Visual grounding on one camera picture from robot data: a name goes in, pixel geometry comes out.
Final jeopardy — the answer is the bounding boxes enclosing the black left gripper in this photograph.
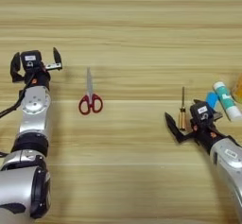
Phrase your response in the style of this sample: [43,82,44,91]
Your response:
[9,46,63,91]

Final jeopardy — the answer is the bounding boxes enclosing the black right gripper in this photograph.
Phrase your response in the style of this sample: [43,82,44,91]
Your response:
[164,98,229,155]

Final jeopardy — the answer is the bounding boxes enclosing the amber handled screwdriver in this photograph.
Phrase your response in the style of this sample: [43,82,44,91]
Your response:
[178,86,188,131]

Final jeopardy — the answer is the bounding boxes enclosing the teal white glue stick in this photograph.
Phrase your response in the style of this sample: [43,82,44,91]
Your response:
[213,81,242,123]

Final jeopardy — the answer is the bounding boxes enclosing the orange juice bottle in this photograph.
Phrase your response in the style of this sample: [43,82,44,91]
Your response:
[231,73,242,105]

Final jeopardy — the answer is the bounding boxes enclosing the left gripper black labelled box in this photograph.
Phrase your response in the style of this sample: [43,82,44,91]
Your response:
[20,49,43,70]

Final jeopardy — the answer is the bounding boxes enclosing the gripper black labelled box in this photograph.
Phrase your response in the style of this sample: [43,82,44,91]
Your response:
[189,102,211,124]
[20,49,43,70]

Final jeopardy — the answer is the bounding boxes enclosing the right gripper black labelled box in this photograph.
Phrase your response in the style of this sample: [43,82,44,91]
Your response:
[189,102,211,124]

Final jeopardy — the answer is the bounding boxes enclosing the blue eraser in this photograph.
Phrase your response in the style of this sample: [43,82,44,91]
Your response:
[205,91,220,110]

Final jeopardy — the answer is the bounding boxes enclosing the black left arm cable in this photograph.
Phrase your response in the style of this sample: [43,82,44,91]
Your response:
[0,75,35,158]

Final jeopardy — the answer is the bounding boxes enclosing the red handled scissors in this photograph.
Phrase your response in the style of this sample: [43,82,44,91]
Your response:
[78,66,104,116]

